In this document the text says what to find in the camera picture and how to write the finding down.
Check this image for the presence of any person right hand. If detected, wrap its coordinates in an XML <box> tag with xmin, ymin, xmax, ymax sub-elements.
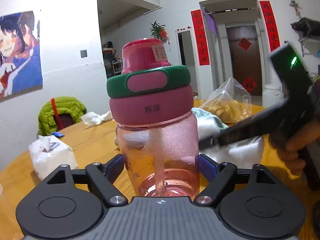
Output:
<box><xmin>278</xmin><ymin>76</ymin><xmax>320</xmax><ymax>176</ymax></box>

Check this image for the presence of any white tissue pack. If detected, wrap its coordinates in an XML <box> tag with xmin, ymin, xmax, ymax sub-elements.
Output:
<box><xmin>29</xmin><ymin>135</ymin><xmax>79</xmax><ymax>180</ymax></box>

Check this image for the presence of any white paper towel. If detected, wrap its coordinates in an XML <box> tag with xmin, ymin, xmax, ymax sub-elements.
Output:
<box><xmin>197</xmin><ymin>116</ymin><xmax>264</xmax><ymax>169</ymax></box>

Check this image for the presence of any blue small lighter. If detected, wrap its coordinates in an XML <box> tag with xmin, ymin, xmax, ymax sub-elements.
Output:
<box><xmin>51</xmin><ymin>132</ymin><xmax>65</xmax><ymax>138</ymax></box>

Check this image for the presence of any hanging green plant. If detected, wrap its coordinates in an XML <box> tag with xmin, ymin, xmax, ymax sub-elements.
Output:
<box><xmin>150</xmin><ymin>21</ymin><xmax>168</xmax><ymax>43</ymax></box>

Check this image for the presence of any brown entrance door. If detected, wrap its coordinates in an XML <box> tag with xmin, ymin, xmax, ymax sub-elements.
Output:
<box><xmin>226</xmin><ymin>25</ymin><xmax>262</xmax><ymax>96</ymax></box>

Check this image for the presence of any crumpled white tissue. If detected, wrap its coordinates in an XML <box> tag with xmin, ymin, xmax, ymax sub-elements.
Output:
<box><xmin>80</xmin><ymin>111</ymin><xmax>113</xmax><ymax>126</ymax></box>

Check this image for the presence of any anime couple wall poster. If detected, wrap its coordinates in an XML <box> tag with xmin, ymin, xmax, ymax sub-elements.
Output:
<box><xmin>1</xmin><ymin>11</ymin><xmax>43</xmax><ymax>98</ymax></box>

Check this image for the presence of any green puffer jacket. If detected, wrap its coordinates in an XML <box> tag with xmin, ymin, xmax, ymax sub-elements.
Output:
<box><xmin>38</xmin><ymin>96</ymin><xmax>87</xmax><ymax>136</ymax></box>

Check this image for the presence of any clear plastic bag of food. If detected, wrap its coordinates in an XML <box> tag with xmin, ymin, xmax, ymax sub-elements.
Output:
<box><xmin>200</xmin><ymin>77</ymin><xmax>252</xmax><ymax>124</ymax></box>

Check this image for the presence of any teal towel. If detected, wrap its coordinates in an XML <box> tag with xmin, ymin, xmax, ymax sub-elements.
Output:
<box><xmin>191</xmin><ymin>107</ymin><xmax>228</xmax><ymax>129</ymax></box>

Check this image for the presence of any grey wall switch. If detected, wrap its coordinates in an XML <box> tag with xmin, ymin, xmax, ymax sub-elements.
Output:
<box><xmin>80</xmin><ymin>50</ymin><xmax>87</xmax><ymax>58</ymax></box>

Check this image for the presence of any black bag on shelf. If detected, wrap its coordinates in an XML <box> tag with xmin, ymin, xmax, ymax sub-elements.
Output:
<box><xmin>290</xmin><ymin>17</ymin><xmax>320</xmax><ymax>38</ymax></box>

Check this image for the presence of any pink water bottle green lid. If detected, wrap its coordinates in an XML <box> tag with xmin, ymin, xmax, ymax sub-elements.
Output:
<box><xmin>106</xmin><ymin>38</ymin><xmax>200</xmax><ymax>198</ymax></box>

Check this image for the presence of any red couplet banner left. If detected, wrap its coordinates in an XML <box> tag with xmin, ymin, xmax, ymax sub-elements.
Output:
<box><xmin>190</xmin><ymin>9</ymin><xmax>210</xmax><ymax>66</ymax></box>

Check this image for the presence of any clear plastic cup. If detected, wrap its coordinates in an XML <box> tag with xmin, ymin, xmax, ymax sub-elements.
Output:
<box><xmin>0</xmin><ymin>186</ymin><xmax>16</xmax><ymax>239</ymax></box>

